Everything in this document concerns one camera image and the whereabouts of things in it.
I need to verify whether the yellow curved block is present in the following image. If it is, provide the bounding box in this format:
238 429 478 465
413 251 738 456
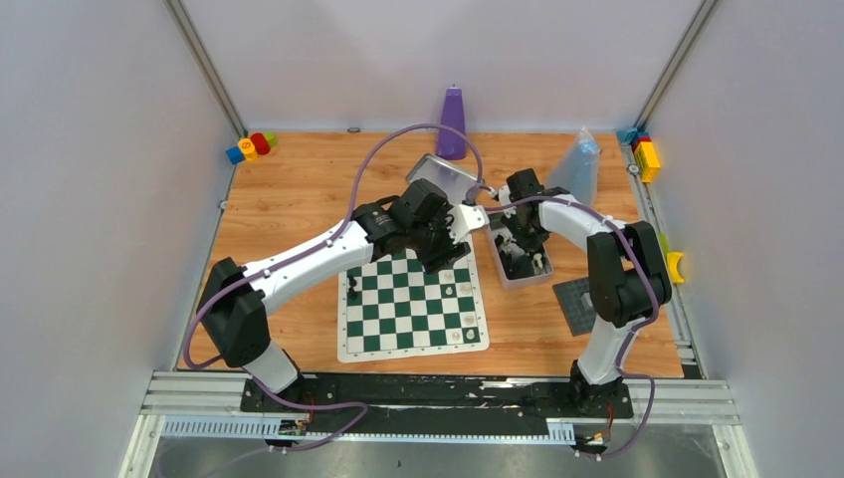
659 233 686 284

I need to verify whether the grey lego baseplate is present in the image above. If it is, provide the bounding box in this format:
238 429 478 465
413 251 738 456
552 277 596 337

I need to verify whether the colourful block stack right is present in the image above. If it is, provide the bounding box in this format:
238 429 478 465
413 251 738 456
616 128 662 183

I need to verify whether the metal tin lid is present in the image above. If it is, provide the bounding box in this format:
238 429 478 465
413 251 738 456
405 153 477 204

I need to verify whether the black pawn on board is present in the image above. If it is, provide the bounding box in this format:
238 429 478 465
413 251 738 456
346 276 358 302

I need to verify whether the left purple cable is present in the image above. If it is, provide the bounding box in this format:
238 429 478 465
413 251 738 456
182 123 486 454

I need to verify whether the metal tin box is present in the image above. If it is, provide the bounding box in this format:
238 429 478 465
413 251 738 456
486 213 554 290

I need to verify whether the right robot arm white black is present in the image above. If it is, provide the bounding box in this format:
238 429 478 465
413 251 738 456
499 168 672 416

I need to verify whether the purple cone bottle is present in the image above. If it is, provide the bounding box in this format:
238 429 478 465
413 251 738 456
436 86 467 160

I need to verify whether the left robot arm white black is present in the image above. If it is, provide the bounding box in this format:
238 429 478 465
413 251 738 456
196 179 488 411

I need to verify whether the colourful block stack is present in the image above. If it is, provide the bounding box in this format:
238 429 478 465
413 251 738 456
225 132 278 165
616 128 662 183

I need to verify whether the colourful block stack left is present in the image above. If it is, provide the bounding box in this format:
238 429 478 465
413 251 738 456
225 132 278 165

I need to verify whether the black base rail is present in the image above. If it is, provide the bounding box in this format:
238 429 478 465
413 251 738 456
240 372 634 436

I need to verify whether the green white chess mat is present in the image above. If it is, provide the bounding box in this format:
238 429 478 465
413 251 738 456
336 249 491 363

